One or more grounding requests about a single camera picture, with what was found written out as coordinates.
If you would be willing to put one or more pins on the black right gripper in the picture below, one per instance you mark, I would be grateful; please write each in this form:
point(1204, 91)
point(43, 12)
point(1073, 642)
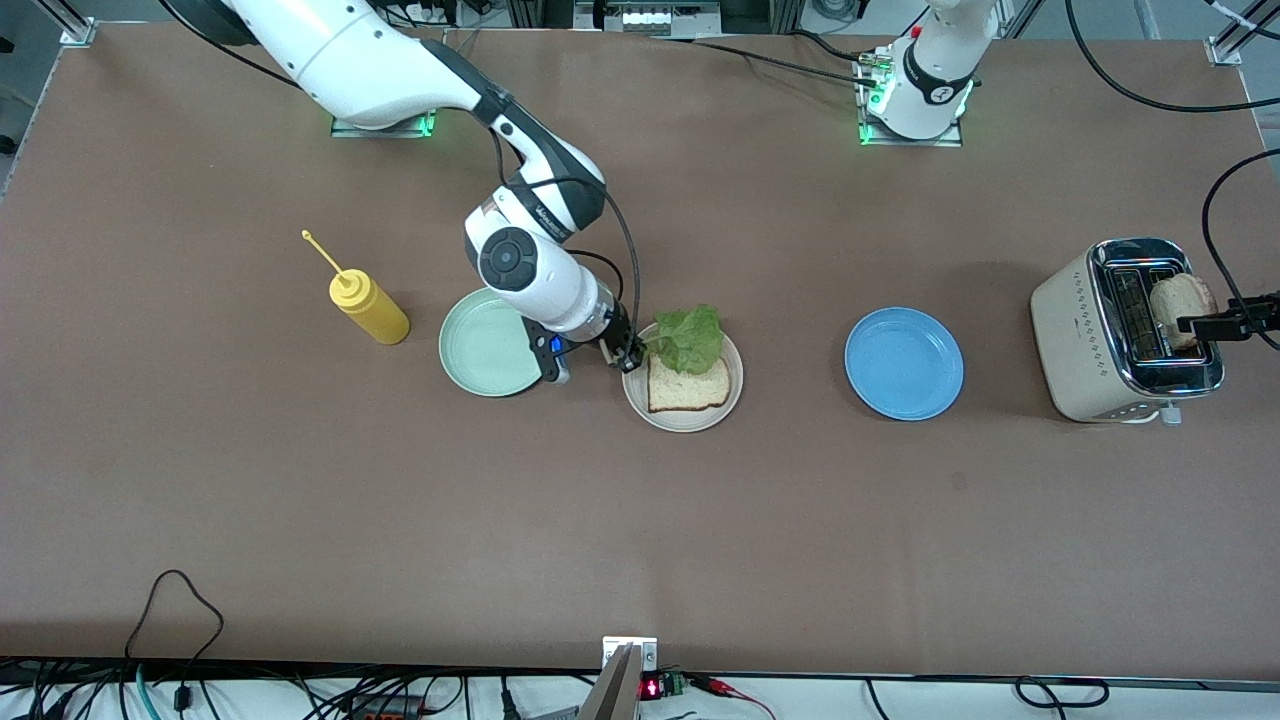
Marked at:
point(620, 333)

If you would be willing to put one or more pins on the bread slice with brown crust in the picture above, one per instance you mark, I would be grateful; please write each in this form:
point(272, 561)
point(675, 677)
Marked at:
point(685, 392)
point(1175, 295)

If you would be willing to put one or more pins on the green lettuce leaf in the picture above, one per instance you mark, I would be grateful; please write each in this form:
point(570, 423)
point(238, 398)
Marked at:
point(690, 340)

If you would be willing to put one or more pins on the yellow squeeze bottle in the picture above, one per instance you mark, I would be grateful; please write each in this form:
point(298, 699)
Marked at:
point(375, 315)

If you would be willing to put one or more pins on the beige plate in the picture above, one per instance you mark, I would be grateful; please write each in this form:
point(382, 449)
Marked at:
point(690, 422)

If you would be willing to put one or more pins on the pale green plate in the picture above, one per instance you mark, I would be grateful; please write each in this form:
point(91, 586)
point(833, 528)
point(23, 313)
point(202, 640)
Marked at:
point(480, 350)

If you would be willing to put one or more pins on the blue plate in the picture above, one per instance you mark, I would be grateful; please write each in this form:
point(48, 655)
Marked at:
point(905, 365)

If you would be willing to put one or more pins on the beige chrome toaster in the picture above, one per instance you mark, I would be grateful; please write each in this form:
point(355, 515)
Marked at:
point(1075, 340)

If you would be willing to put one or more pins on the aluminium corner profile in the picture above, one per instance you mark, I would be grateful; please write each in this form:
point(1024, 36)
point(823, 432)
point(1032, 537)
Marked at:
point(1232, 45)
point(78, 32)

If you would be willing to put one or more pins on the grey power strip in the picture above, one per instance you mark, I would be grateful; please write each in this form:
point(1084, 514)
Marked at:
point(650, 18)

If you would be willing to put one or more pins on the red display circuit module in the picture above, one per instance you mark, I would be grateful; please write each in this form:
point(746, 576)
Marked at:
point(655, 688)

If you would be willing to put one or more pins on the aluminium bar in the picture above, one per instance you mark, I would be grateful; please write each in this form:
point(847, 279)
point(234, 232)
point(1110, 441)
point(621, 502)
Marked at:
point(612, 695)

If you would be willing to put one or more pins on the small metal bracket plate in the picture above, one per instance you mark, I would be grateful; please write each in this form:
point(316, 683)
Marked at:
point(612, 650)

